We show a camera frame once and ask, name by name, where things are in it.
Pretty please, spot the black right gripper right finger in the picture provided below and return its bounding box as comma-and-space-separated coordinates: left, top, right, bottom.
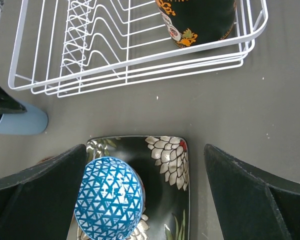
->
204, 144, 300, 240

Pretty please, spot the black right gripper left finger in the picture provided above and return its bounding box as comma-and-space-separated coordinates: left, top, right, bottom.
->
0, 144, 87, 240

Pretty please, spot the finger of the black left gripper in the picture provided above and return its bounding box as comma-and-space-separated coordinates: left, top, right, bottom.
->
0, 87, 27, 115

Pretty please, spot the light blue cup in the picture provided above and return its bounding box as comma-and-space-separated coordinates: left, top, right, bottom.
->
0, 101, 49, 136

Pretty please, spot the blue triangle pattern bowl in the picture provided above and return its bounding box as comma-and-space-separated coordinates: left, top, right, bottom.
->
74, 156, 146, 240

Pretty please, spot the black floral square plate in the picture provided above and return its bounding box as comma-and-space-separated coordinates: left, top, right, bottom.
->
86, 135, 190, 240

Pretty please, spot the black decorated mug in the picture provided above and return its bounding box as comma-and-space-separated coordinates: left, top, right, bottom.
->
155, 0, 237, 48

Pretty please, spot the white wire dish rack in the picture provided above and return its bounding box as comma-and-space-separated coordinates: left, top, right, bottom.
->
7, 0, 269, 98

